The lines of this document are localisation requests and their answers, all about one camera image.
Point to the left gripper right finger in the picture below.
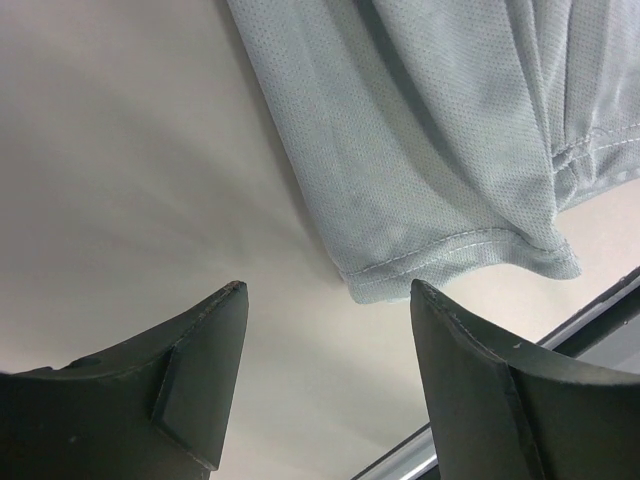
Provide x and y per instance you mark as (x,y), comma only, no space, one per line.
(501,407)

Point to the dark grey t shirt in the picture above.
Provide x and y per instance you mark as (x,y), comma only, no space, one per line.
(434,138)

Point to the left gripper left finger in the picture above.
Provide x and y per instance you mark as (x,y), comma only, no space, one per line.
(155,406)

